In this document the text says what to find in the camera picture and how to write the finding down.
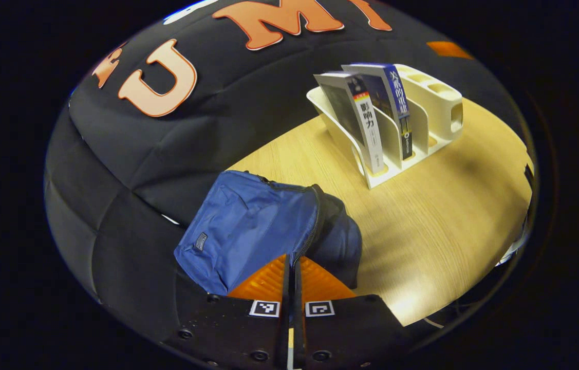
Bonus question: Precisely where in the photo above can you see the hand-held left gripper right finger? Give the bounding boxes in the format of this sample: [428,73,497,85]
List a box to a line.
[292,255,408,370]

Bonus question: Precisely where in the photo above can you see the grey book with white spine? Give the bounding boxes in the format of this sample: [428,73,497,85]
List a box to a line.
[314,71,386,175]

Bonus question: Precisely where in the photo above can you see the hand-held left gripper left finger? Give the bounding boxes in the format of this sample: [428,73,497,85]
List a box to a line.
[163,254,292,370]

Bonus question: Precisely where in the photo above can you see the white bookshelf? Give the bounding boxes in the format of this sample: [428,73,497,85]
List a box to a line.
[306,64,464,190]

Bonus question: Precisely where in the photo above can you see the blue book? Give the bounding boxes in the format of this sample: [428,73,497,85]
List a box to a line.
[342,63,414,161]

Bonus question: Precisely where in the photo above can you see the blue schoolbag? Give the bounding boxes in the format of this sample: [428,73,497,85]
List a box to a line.
[174,170,363,296]

